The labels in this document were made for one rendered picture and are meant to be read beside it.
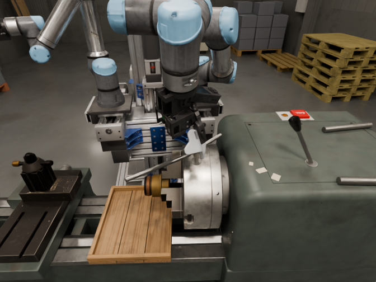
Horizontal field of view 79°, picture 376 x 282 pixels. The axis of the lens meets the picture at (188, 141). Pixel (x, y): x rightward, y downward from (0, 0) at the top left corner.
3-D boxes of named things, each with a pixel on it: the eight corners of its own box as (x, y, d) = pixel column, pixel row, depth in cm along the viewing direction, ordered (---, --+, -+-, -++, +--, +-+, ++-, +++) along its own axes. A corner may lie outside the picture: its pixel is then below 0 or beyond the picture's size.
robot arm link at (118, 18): (173, 8, 89) (100, -19, 46) (201, 8, 87) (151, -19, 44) (173, 40, 94) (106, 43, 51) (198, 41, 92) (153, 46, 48)
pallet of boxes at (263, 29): (267, 47, 762) (276, 0, 687) (280, 54, 687) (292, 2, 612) (228, 48, 747) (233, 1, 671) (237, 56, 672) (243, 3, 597)
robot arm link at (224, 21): (211, 65, 132) (196, -2, 79) (237, 67, 129) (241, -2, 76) (208, 85, 131) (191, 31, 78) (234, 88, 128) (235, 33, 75)
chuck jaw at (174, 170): (191, 175, 90) (190, 145, 89) (191, 178, 85) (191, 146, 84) (162, 175, 90) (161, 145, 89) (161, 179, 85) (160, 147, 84)
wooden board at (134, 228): (173, 190, 115) (173, 184, 112) (170, 262, 85) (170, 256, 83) (113, 191, 114) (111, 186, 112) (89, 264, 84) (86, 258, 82)
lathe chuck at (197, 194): (201, 172, 110) (206, 126, 86) (207, 240, 90) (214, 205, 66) (183, 172, 110) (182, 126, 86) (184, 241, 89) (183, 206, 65)
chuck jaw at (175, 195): (191, 186, 84) (193, 212, 74) (191, 195, 87) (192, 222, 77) (161, 186, 84) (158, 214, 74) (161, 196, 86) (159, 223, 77)
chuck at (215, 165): (208, 172, 110) (215, 126, 86) (216, 240, 90) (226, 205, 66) (201, 172, 110) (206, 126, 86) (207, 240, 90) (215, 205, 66)
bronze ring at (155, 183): (169, 168, 89) (145, 168, 89) (168, 185, 81) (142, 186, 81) (170, 185, 94) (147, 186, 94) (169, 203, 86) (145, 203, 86)
